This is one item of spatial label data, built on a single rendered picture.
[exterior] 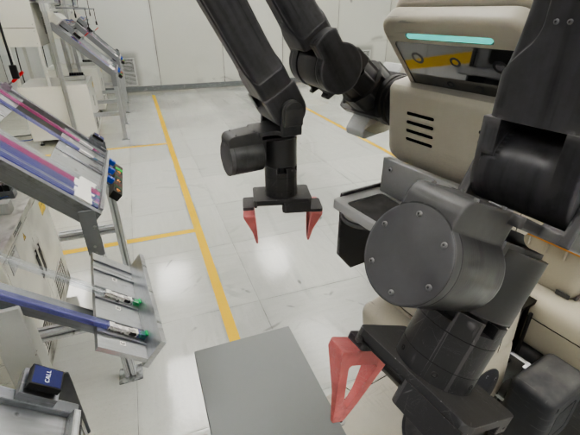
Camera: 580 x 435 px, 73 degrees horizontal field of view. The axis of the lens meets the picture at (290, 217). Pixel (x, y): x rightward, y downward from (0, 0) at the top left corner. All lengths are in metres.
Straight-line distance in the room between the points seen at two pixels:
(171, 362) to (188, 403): 0.23
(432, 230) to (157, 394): 1.58
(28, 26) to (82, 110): 0.87
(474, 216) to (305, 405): 0.71
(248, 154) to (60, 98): 4.41
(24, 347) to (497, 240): 0.89
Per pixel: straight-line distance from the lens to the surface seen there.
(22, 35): 4.94
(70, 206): 1.42
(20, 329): 0.95
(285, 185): 0.67
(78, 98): 4.95
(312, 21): 0.63
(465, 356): 0.29
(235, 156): 0.62
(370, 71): 0.70
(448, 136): 0.60
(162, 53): 7.97
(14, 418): 0.77
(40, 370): 0.78
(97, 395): 1.81
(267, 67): 0.60
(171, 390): 1.73
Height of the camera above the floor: 1.31
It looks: 28 degrees down
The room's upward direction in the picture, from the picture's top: straight up
